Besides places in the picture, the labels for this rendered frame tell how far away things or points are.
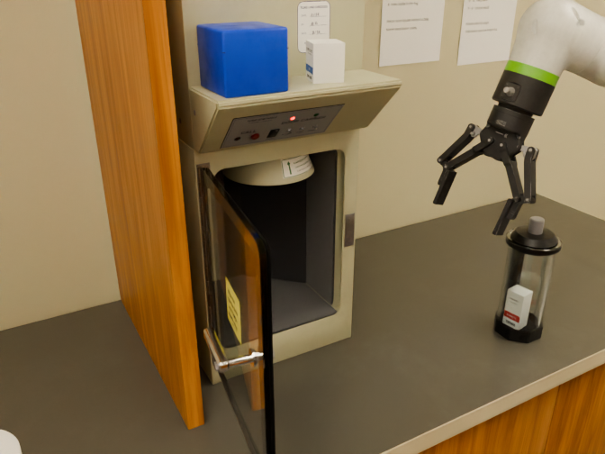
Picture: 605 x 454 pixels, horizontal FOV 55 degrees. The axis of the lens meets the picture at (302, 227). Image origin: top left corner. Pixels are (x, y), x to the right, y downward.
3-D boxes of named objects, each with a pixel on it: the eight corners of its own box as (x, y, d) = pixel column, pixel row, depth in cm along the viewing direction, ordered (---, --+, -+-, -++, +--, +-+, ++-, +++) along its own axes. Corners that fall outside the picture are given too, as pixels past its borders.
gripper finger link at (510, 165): (505, 146, 107) (512, 143, 106) (521, 204, 105) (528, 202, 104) (496, 143, 104) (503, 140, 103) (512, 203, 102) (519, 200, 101)
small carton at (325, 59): (305, 77, 94) (305, 39, 92) (335, 77, 95) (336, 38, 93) (312, 84, 90) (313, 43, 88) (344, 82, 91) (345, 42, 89)
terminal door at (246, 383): (220, 367, 109) (204, 164, 92) (273, 493, 83) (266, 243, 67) (215, 367, 109) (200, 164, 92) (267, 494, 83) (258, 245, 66)
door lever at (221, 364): (238, 331, 86) (237, 317, 85) (257, 370, 78) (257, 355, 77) (202, 340, 84) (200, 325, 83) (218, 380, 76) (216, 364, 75)
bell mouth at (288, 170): (208, 164, 115) (206, 137, 113) (287, 150, 123) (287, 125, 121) (245, 193, 101) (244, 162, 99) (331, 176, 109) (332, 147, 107)
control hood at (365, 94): (192, 150, 92) (186, 86, 88) (361, 124, 107) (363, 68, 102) (219, 171, 83) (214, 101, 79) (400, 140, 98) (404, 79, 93)
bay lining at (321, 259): (183, 289, 130) (167, 135, 115) (285, 262, 141) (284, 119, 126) (224, 348, 110) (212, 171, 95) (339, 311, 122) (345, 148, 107)
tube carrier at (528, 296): (482, 320, 130) (495, 233, 121) (516, 307, 135) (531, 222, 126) (519, 345, 122) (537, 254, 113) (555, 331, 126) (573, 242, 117)
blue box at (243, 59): (200, 86, 88) (195, 23, 84) (259, 80, 93) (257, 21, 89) (225, 99, 80) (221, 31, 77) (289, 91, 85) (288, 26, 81)
